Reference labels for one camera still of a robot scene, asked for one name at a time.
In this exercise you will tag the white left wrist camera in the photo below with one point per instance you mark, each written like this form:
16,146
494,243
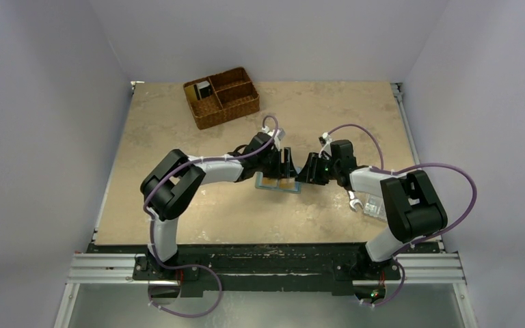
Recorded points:
276,134

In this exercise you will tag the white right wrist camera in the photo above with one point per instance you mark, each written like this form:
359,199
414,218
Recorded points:
325,141

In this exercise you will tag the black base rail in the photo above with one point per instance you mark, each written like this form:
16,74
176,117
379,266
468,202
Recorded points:
282,267

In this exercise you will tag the brown woven divided basket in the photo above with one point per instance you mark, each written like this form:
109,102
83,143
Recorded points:
234,96

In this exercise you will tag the silver wrench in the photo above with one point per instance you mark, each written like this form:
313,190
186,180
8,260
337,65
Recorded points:
355,203

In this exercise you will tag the teal card holder wallet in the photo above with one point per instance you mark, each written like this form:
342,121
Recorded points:
277,173

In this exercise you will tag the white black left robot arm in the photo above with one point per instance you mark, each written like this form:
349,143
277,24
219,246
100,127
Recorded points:
170,187

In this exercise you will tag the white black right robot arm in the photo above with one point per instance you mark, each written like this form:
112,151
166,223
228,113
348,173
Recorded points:
413,208

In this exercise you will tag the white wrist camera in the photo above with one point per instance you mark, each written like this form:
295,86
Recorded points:
276,134
325,141

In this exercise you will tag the aluminium frame rail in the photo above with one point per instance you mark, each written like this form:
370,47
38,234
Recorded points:
86,269

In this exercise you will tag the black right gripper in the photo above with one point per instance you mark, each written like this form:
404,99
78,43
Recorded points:
318,169

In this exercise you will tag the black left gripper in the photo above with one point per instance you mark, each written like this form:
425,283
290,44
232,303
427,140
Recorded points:
285,169

